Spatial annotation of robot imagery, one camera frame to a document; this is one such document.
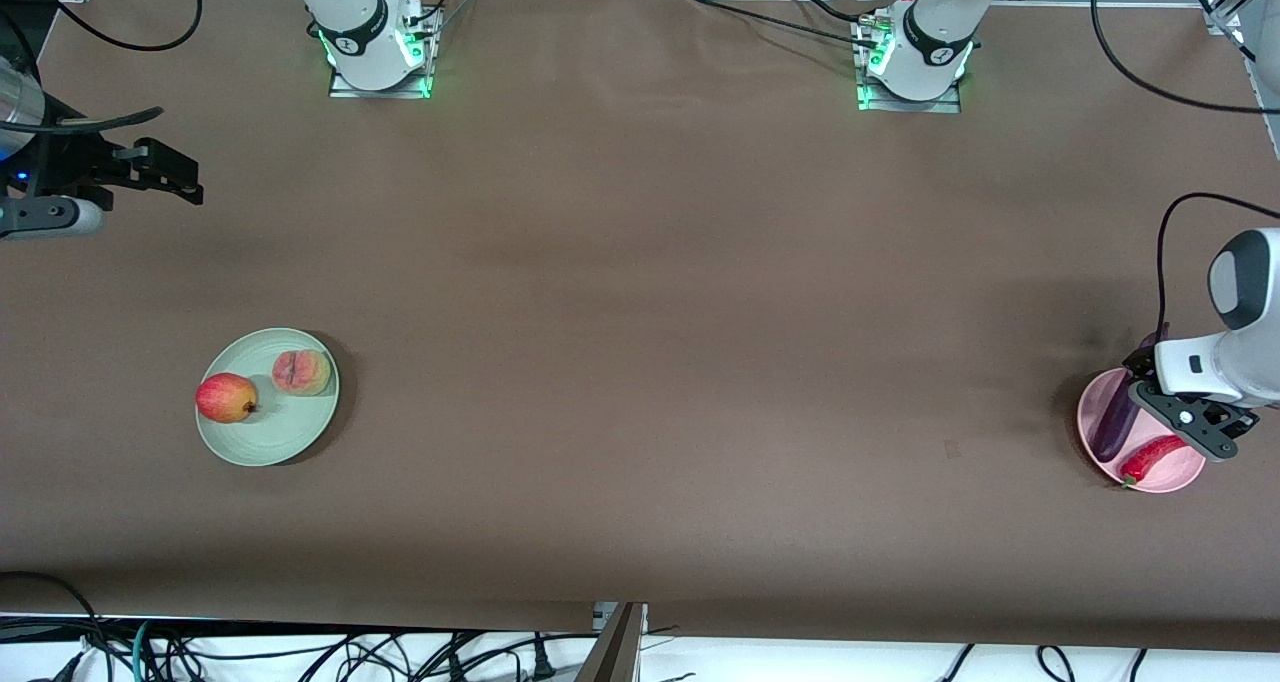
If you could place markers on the brown table cloth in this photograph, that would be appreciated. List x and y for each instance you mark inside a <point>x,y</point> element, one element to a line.
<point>640,262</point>

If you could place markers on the red apple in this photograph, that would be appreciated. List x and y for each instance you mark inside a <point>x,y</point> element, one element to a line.
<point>226,398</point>

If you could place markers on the grey arm wrist camera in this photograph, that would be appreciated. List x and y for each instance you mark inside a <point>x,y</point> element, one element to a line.
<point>1195,420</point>
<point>50,217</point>

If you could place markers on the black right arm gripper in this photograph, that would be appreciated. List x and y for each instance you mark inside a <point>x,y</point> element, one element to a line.
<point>72,162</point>

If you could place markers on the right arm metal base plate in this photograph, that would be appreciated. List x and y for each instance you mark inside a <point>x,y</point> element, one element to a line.
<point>345,91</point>

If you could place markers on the pink round plate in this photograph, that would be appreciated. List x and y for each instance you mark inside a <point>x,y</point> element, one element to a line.
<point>1160,474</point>

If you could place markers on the grey right arm wrist camera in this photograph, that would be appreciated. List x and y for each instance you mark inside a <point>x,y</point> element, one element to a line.
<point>50,217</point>

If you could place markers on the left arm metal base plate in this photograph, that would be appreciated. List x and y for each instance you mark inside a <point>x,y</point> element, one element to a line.
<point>940,108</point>

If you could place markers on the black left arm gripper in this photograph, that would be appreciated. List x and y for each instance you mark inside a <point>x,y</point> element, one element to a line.
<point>1138,365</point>

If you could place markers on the aluminium table frame post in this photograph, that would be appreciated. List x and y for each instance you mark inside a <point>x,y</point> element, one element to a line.
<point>615,652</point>

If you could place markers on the pale green round plate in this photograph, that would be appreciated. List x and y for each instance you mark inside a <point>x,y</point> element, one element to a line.
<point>285,427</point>

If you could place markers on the grey left arm wrist camera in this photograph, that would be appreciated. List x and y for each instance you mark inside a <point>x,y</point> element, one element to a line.
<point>1195,420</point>

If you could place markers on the long purple eggplant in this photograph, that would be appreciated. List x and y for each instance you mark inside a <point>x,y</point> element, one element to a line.
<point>1112,427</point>

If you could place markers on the pink yellow peach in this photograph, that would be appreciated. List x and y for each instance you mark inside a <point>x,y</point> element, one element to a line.
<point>301,372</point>

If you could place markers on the red chili pepper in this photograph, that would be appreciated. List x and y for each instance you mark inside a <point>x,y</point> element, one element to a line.
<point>1150,457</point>

